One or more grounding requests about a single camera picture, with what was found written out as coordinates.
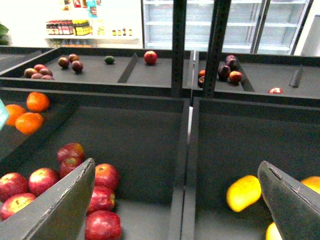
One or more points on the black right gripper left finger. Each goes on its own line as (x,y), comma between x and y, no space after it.
(57,214)

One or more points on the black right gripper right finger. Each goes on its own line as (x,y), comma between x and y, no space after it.
(294,207)

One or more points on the yellow mango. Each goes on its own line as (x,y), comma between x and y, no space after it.
(243,193)
(272,232)

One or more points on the light blue plastic basket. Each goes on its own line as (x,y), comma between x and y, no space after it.
(4,115)

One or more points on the yellow mango right edge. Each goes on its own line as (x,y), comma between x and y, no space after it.
(312,182)

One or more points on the yellow mango bottom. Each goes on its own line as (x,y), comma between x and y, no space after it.
(272,232)

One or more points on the small green avocado far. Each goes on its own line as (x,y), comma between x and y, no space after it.
(109,60)

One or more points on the red apple left centre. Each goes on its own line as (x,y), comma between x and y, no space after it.
(41,180)

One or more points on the red apple front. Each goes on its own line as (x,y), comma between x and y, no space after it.
(102,225)

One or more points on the red apple middle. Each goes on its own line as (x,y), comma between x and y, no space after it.
(102,199)

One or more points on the red apple lower left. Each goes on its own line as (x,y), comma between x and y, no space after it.
(14,204)

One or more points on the red apple far left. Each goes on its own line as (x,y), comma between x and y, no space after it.
(12,184)

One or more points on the red apple back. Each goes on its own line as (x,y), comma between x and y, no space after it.
(70,150)

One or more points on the orange fruit front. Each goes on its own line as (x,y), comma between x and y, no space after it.
(28,123)

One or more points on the orange fruit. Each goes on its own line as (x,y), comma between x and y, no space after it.
(28,123)
(37,102)
(14,112)

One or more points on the orange fruit left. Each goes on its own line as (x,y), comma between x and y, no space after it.
(14,112)

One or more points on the orange fruit top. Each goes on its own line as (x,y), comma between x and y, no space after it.
(37,102)

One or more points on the black fruit display tray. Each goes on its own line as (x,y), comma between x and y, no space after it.
(143,137)

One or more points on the red apple on upper tray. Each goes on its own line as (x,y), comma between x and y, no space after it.
(150,57)

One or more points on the glass door refrigerator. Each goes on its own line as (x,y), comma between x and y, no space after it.
(270,27)

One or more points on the shelf of sauce bottles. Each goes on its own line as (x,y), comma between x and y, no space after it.
(84,27)

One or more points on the black vertical post left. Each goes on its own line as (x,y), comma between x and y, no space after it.
(178,46)

